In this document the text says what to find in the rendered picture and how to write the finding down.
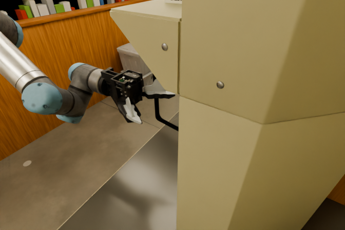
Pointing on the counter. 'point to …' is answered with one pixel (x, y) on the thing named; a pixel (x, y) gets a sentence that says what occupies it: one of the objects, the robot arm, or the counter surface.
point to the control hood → (154, 37)
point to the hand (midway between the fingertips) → (160, 110)
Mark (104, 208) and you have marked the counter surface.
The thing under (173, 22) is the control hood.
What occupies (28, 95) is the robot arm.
